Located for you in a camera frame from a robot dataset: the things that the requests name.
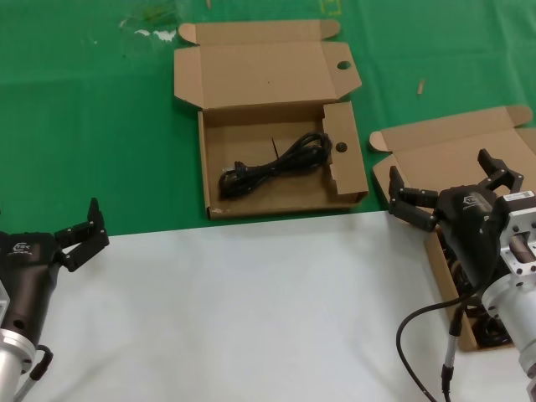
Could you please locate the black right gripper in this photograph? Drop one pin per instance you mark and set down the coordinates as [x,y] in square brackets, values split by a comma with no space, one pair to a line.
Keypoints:
[469,226]

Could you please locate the cardboard box with round holes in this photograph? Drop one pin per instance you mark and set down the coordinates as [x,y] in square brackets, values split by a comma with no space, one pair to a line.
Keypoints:
[259,67]

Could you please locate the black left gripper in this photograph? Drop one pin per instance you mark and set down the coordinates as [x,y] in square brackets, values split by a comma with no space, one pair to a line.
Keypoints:
[25,272]

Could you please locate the small wooden stick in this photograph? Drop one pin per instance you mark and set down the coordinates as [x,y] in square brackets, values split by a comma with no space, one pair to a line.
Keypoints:
[421,88]

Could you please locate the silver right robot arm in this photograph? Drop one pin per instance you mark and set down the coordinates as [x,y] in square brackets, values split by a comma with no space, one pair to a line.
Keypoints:
[515,310]

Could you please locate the green table cloth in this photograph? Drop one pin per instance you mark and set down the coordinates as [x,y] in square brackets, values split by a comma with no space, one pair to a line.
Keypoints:
[84,125]

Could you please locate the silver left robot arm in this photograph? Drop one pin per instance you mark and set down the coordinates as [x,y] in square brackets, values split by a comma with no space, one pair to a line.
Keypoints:
[10,362]

